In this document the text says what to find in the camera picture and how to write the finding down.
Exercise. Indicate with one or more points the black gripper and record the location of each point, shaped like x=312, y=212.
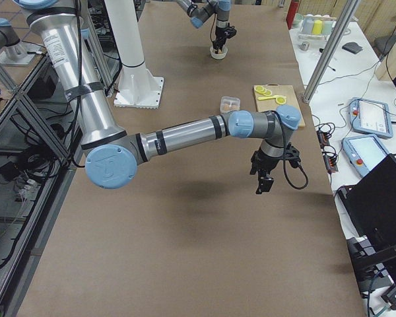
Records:
x=220, y=34
x=263, y=162

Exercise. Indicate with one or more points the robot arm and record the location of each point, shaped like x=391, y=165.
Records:
x=112, y=156
x=199, y=15

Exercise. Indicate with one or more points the clear plastic egg box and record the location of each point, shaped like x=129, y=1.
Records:
x=228, y=100

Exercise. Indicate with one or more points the white ceramic bowl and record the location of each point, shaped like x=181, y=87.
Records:
x=218, y=56

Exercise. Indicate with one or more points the lemon slice top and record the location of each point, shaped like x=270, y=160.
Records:
x=259, y=89

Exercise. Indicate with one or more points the lemon slice by knife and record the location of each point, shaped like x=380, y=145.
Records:
x=280, y=99

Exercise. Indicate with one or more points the yellow plastic knife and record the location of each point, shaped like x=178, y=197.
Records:
x=267, y=97

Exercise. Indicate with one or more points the black power strip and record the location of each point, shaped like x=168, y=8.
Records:
x=328, y=151

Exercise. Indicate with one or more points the lemon slice lower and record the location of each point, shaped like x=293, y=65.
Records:
x=268, y=93

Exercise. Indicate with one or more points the small metal cup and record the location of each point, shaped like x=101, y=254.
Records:
x=304, y=46

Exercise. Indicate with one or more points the grey cup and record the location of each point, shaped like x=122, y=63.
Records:
x=307, y=25

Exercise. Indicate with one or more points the yellow cup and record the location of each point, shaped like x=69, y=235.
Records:
x=317, y=27

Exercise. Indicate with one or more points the blue teach pendant near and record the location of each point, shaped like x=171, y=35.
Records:
x=364, y=152

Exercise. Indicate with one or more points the blue teach pendant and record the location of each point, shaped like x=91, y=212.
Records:
x=370, y=116
x=364, y=152

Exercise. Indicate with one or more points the blue teach pendant far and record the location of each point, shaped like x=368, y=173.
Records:
x=370, y=116

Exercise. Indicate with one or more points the black monitor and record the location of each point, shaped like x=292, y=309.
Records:
x=371, y=205

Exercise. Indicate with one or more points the black square pad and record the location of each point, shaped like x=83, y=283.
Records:
x=352, y=47

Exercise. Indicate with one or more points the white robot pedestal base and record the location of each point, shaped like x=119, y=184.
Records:
x=137, y=87

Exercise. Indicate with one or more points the aluminium frame post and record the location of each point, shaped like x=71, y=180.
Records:
x=330, y=47

